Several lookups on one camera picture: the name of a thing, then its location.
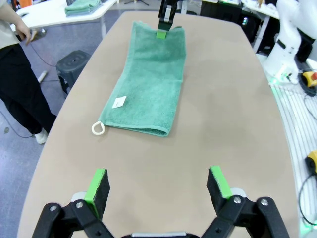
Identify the white slotted robot platform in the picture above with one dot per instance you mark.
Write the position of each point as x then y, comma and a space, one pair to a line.
292, 138

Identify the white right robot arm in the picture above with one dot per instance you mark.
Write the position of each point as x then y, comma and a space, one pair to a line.
284, 37

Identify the grey plastic step stool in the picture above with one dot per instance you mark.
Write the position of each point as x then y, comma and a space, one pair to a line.
74, 59

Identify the white work table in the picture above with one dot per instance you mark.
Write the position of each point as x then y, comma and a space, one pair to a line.
49, 12

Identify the yellow emergency stop button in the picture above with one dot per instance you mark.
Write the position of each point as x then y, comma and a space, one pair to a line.
309, 79
312, 161

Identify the grey blue towel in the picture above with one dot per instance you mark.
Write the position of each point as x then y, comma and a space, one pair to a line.
79, 13

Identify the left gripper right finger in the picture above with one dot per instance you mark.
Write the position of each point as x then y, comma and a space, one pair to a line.
218, 191

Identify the person in beige shirt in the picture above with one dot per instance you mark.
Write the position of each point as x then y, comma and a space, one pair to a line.
15, 86

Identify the green terry towel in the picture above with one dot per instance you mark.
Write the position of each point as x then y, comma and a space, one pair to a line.
81, 5
148, 86

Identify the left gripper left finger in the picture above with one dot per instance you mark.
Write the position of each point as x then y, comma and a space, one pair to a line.
99, 193

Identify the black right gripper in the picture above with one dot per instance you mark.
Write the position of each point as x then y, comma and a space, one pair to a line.
168, 12

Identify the person's left hand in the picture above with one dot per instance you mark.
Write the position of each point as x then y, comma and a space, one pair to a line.
24, 32

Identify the black computer tower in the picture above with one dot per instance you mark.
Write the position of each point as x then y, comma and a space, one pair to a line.
247, 27

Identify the white lab desk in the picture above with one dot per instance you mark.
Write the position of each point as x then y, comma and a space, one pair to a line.
262, 10

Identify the white power strip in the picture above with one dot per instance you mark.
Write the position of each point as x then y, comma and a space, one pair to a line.
42, 76

